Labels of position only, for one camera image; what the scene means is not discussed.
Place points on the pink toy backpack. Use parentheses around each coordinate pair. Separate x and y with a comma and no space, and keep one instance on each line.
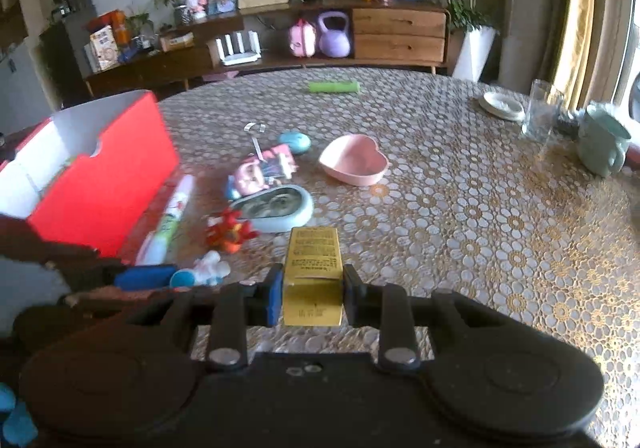
(302,40)

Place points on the pink toy packet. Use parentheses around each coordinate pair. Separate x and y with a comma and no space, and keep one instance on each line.
(262,172)

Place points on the teal oval case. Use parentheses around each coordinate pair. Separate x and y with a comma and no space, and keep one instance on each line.
(295,142)

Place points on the patterned lace tablecloth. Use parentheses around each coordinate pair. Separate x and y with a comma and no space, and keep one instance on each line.
(475,238)

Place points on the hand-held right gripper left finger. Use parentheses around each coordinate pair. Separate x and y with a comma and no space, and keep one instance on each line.
(274,300)

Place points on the black cabinet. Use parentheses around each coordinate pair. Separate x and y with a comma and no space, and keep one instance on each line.
(65,42)

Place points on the purple kettlebell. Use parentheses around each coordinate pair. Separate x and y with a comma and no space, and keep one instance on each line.
(334,37)

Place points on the yellow curtain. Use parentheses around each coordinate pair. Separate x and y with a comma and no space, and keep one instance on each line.
(575,17)

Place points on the orange and white box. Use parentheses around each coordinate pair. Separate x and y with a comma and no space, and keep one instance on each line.
(105,45)

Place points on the wooden sideboard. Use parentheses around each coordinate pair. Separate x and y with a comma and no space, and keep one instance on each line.
(400,35)

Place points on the white plate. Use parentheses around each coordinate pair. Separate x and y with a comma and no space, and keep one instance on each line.
(500,105)

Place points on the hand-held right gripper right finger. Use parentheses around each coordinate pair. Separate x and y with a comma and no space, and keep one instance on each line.
(350,300)

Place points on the person's left hand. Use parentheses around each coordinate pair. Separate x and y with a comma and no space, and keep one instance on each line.
(17,423)

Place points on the small leafy plant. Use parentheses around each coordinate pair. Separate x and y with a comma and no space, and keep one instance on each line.
(139,25)

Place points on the red storage box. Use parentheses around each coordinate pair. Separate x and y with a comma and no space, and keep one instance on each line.
(105,198)

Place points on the white and blue toy figure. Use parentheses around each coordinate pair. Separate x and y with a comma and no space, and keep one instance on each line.
(207,270)

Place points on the mint green mug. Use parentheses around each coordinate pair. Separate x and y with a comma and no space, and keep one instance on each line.
(602,142)

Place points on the white and green toothpaste tube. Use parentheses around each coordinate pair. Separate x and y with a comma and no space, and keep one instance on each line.
(167,223)

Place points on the white paper strip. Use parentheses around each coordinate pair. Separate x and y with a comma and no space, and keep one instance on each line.
(256,142)

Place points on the tall plant in white planter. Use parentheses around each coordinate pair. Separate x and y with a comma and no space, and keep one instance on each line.
(475,52)

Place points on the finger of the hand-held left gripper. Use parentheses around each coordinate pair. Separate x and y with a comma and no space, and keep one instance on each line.
(145,277)
(110,299)

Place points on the pink heart-shaped bowl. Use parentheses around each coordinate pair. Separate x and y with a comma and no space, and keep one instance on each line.
(352,160)

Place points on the clear drinking glass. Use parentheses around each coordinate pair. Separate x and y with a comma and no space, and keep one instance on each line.
(542,112)

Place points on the flat cardboard box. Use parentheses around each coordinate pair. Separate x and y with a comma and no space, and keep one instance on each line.
(176,41)

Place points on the light blue correction tape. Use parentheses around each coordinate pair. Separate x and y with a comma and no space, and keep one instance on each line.
(272,208)

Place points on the yellow cardboard box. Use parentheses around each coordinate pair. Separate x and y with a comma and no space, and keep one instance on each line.
(314,258)

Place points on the red toy figure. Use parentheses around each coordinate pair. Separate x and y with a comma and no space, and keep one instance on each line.
(230,230)

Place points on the white router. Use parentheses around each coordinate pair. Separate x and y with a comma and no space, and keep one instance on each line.
(239,50)

